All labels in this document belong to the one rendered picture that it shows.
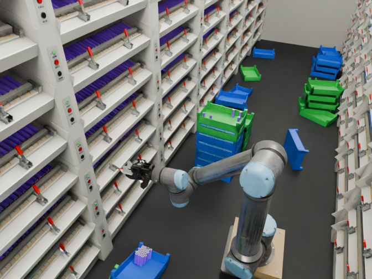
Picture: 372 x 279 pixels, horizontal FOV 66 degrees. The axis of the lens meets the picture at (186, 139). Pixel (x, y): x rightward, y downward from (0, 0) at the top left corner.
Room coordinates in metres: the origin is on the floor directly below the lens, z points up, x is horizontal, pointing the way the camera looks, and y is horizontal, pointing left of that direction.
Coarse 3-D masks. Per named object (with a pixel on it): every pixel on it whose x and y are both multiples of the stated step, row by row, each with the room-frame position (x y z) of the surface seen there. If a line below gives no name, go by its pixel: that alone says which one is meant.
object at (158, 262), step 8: (152, 256) 0.93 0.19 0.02; (160, 256) 0.92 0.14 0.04; (168, 256) 0.90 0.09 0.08; (128, 264) 0.86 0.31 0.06; (136, 264) 0.86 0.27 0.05; (152, 264) 0.88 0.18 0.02; (160, 264) 0.88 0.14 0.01; (112, 272) 0.74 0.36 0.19; (120, 272) 0.79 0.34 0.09; (128, 272) 0.80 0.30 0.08; (136, 272) 0.80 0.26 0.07; (144, 272) 0.81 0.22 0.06; (152, 272) 0.82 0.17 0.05; (160, 272) 0.80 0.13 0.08
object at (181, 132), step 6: (186, 120) 2.18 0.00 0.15; (192, 120) 2.20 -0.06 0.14; (180, 126) 2.06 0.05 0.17; (186, 126) 2.10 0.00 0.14; (192, 126) 2.17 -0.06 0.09; (174, 132) 1.96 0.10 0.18; (180, 132) 2.01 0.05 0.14; (186, 132) 2.03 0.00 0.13; (174, 138) 1.91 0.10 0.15; (180, 138) 1.94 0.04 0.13; (168, 144) 1.83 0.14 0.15; (174, 144) 1.85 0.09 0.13; (168, 150) 1.77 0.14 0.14; (174, 150) 1.82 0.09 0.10; (168, 156) 1.71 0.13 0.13
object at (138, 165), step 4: (144, 160) 1.10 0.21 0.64; (132, 164) 1.08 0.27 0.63; (136, 164) 1.07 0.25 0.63; (140, 164) 1.08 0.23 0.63; (144, 164) 1.07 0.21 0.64; (148, 164) 1.07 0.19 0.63; (152, 164) 1.06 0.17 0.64; (132, 168) 1.05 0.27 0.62; (136, 168) 1.04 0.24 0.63; (140, 168) 1.05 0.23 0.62; (144, 168) 1.06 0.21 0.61; (148, 168) 1.04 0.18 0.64; (152, 168) 1.06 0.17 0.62; (132, 172) 1.06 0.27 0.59; (136, 172) 1.05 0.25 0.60; (140, 172) 1.04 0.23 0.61; (144, 172) 1.05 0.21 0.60; (148, 172) 1.04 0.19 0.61; (136, 176) 1.05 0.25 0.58; (140, 176) 1.04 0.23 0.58; (144, 176) 1.05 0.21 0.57; (148, 176) 1.04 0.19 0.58
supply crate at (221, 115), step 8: (208, 104) 1.84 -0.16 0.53; (200, 112) 1.69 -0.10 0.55; (208, 112) 1.80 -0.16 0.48; (216, 112) 1.80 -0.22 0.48; (224, 112) 1.80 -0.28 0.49; (200, 120) 1.67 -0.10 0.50; (208, 120) 1.65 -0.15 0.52; (216, 120) 1.70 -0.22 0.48; (224, 120) 1.70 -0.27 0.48; (232, 120) 1.71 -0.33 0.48; (240, 120) 1.71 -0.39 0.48; (224, 128) 1.60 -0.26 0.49; (232, 128) 1.57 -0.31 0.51
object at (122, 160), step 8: (144, 120) 1.56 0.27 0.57; (152, 120) 1.55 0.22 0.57; (152, 128) 1.53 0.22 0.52; (144, 136) 1.45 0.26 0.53; (136, 144) 1.36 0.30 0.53; (120, 152) 1.27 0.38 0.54; (128, 152) 1.29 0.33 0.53; (136, 152) 1.34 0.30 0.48; (112, 160) 1.20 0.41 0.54; (120, 160) 1.21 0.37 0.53; (128, 160) 1.26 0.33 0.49; (104, 168) 1.13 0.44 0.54; (96, 176) 1.07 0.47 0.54; (104, 176) 1.08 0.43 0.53; (112, 176) 1.10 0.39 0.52; (104, 184) 1.04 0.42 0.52
